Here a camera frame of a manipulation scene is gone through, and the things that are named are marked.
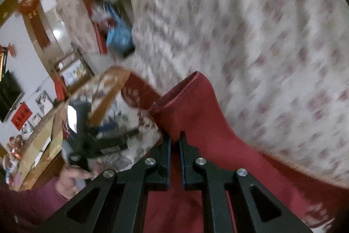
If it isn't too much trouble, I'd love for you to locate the dark red sweater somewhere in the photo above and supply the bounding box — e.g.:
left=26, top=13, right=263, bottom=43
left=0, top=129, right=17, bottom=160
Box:
left=142, top=71, right=312, bottom=233

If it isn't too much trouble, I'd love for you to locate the maroon sleeved left forearm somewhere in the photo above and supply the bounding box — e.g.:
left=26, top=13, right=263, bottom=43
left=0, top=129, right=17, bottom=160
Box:
left=1, top=177, right=68, bottom=232

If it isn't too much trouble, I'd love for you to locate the person's left hand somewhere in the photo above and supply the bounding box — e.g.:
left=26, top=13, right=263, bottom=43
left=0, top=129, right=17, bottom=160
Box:
left=56, top=160, right=102, bottom=200

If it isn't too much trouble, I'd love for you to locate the floral fleece blanket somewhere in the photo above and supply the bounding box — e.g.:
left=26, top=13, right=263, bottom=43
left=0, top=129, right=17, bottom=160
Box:
left=62, top=66, right=349, bottom=233

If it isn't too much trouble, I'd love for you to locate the framed picture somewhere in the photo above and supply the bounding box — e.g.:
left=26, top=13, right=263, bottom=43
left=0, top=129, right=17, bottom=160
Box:
left=54, top=51, right=93, bottom=88

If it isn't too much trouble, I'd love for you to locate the black television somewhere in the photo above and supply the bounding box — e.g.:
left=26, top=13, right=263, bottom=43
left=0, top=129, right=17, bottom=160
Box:
left=0, top=70, right=22, bottom=123

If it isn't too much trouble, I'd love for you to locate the blue plastic bag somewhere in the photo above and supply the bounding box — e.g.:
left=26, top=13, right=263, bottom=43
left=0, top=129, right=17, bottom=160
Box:
left=106, top=4, right=135, bottom=58

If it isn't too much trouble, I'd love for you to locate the red chinese knot decoration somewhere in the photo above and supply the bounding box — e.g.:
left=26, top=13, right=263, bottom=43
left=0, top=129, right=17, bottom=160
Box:
left=16, top=0, right=51, bottom=50

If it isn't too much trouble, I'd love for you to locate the rose print duvet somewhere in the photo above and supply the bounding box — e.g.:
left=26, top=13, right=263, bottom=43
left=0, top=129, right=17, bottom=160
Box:
left=132, top=0, right=348, bottom=187

